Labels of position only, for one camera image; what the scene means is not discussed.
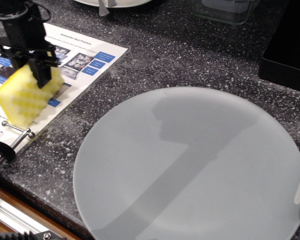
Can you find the round grey plate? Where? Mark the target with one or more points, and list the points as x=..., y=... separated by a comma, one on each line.
x=187, y=163

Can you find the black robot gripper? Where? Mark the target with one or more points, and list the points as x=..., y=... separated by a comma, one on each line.
x=24, y=41

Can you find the laminated dishwasher instruction sheet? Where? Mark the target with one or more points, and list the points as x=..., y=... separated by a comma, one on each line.
x=83, y=60

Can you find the clear glass food container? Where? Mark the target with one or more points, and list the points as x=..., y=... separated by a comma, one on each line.
x=232, y=12

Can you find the wooden table edge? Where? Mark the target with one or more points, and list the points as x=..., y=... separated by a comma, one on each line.
x=33, y=213

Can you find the white plate at back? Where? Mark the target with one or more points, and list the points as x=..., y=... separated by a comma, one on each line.
x=118, y=3

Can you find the yellow textured sponge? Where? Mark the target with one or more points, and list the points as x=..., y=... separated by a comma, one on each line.
x=22, y=100

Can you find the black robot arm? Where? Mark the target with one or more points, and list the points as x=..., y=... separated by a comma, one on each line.
x=23, y=8

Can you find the aluminium extrusion rail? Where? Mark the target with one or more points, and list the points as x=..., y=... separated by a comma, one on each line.
x=26, y=228

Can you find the black metal screw clamp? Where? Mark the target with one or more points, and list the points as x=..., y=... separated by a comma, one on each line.
x=7, y=152

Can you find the black plastic tray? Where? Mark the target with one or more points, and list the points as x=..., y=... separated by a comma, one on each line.
x=280, y=62

